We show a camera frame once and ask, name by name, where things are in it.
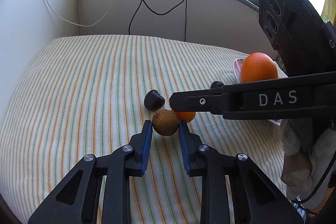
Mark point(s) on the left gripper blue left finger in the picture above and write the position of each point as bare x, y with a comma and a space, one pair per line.
146, 136

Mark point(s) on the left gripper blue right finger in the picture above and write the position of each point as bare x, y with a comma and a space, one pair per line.
184, 147

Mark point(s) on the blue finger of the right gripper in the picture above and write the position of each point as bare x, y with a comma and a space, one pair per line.
208, 100

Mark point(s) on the brown kiwi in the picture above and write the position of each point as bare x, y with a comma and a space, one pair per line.
165, 122

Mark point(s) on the large orange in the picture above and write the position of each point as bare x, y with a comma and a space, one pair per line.
258, 67

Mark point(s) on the white gloved right hand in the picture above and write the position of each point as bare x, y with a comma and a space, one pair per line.
301, 173

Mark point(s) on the small mandarin in cluster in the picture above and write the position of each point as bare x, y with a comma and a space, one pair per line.
184, 116

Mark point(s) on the dark plum in cluster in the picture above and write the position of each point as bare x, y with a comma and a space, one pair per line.
153, 101

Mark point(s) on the striped tablecloth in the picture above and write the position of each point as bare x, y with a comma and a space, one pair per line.
85, 95

